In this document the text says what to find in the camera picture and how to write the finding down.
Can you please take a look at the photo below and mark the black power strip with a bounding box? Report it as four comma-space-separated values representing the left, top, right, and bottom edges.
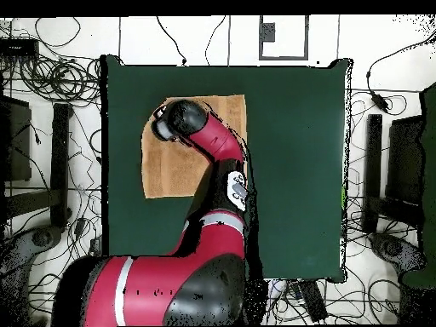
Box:
299, 279, 330, 323

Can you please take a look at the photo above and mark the grey black tripod base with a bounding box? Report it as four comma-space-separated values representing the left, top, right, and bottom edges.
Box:
369, 232, 427, 273
0, 224, 64, 273

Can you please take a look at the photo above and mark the grey floor hatch frame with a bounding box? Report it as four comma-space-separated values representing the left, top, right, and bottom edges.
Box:
258, 14, 309, 61

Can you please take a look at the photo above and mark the grey floor socket box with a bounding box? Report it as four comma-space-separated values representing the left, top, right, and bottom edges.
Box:
259, 22, 276, 43

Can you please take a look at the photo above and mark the tan terry towel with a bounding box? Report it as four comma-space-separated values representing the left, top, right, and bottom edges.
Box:
141, 94, 248, 199

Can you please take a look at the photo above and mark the black equipment box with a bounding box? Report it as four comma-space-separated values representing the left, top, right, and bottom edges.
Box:
386, 115, 425, 205
0, 95, 32, 183

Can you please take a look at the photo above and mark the black flat device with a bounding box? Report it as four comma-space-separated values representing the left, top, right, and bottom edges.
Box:
0, 37, 40, 59

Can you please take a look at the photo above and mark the dark green table cloth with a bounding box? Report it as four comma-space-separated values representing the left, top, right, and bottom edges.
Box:
100, 54, 353, 284

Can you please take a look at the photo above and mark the thin black cable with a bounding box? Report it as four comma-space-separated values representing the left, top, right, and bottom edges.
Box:
204, 14, 227, 66
156, 15, 187, 66

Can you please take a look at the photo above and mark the black cable with adapter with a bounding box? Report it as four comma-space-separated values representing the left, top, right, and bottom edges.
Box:
365, 35, 436, 114

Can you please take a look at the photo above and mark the coiled black cable bundle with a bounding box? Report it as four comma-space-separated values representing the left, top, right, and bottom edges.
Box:
20, 55, 103, 103

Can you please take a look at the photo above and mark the black stand bar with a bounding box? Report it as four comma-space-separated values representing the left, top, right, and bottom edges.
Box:
49, 102, 73, 228
361, 113, 383, 234

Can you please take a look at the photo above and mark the dark green hanging cloth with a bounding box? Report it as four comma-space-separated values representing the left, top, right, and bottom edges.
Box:
401, 81, 436, 289

